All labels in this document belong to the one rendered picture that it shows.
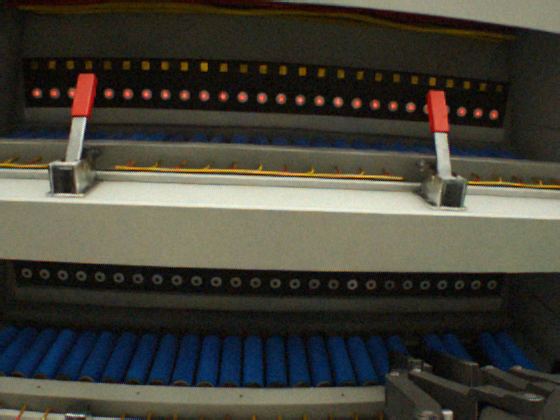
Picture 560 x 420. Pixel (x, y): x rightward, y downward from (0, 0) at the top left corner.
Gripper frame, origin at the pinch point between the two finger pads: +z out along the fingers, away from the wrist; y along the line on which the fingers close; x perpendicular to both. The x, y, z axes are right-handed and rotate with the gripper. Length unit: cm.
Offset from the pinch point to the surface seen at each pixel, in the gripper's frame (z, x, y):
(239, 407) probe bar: 2.3, -2.8, -14.5
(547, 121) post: 6.4, 24.7, 18.0
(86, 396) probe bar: 2.1, -2.5, -26.5
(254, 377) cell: 5.2, -1.1, -13.3
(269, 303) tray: 13.1, 4.9, -11.8
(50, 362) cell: 5.9, -0.8, -31.5
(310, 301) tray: 12.9, 5.2, -7.5
